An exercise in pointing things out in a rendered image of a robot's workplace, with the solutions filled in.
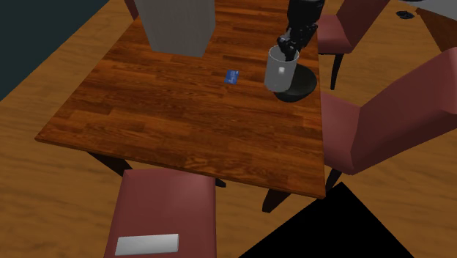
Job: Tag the black bowl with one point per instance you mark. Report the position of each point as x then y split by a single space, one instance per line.
303 84

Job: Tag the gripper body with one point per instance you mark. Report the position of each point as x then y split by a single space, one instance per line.
304 18

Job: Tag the wooden dining table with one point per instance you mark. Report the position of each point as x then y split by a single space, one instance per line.
178 121

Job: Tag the blue card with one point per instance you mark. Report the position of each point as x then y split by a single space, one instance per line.
231 77

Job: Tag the grey cup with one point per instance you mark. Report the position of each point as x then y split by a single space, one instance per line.
279 75

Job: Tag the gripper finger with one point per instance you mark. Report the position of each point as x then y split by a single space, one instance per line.
282 42
292 53

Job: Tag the red chair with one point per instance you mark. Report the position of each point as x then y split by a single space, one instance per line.
342 25
131 7
164 203
392 121

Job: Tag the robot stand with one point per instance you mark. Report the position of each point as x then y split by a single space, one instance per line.
178 25

